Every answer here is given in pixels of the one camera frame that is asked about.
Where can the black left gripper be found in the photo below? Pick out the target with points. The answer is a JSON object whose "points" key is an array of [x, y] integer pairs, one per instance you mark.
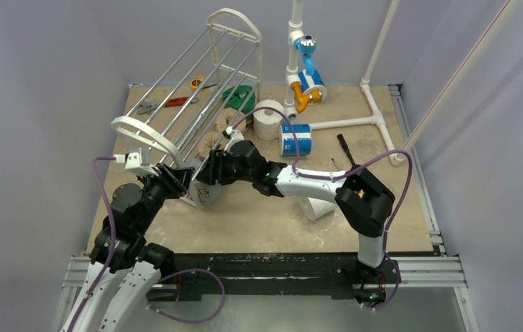
{"points": [[176, 180]]}

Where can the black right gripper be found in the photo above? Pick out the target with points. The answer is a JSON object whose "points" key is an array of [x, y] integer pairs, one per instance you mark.
{"points": [[215, 166]]}

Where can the brown roll with print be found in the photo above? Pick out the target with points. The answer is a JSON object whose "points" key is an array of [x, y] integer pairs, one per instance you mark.
{"points": [[207, 143]]}

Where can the grey paper roll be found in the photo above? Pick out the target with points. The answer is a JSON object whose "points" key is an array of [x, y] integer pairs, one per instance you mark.
{"points": [[202, 194]]}

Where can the white metal shelf rack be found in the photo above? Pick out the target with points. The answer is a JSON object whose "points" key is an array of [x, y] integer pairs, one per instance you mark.
{"points": [[228, 51]]}

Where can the green paper roll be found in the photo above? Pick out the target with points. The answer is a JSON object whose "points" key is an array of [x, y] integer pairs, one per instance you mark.
{"points": [[240, 98]]}

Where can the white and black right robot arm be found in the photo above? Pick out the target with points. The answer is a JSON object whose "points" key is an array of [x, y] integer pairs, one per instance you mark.
{"points": [[366, 203]]}

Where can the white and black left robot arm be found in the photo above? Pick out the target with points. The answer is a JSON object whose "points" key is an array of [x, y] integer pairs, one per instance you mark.
{"points": [[123, 265]]}

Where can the upright white paper roll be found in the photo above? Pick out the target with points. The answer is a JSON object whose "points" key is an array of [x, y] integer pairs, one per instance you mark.
{"points": [[267, 123]]}

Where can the yellow tape measure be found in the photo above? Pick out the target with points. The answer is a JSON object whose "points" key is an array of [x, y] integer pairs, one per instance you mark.
{"points": [[198, 83]]}

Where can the blue white packaged roll front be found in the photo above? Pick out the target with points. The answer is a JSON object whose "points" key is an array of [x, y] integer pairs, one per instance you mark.
{"points": [[295, 140]]}

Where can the unwrapped white paper roll lying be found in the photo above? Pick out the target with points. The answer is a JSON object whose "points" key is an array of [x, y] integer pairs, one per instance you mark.
{"points": [[315, 208]]}

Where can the orange faucet valve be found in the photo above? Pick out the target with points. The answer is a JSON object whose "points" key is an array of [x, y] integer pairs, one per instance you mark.
{"points": [[304, 100]]}

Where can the black screwdriver tool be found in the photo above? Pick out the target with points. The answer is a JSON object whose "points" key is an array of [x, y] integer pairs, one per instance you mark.
{"points": [[346, 149]]}

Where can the blue faucet valve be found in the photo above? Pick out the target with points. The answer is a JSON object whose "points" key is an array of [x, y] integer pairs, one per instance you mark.
{"points": [[306, 45]]}

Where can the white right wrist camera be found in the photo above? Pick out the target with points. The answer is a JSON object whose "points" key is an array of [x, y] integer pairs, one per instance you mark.
{"points": [[233, 136]]}

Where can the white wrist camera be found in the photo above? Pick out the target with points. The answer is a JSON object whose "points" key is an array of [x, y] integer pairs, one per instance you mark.
{"points": [[233, 136], [137, 161]]}

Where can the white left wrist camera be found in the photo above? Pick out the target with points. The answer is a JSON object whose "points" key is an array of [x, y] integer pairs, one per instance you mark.
{"points": [[137, 161]]}

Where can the red handled pliers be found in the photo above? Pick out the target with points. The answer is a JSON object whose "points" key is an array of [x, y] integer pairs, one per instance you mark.
{"points": [[146, 107]]}

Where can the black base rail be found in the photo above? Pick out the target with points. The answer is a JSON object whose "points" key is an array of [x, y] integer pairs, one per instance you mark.
{"points": [[333, 274]]}

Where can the yellow handled screwdriver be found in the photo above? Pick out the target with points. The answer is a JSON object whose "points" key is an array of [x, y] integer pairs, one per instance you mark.
{"points": [[335, 164]]}

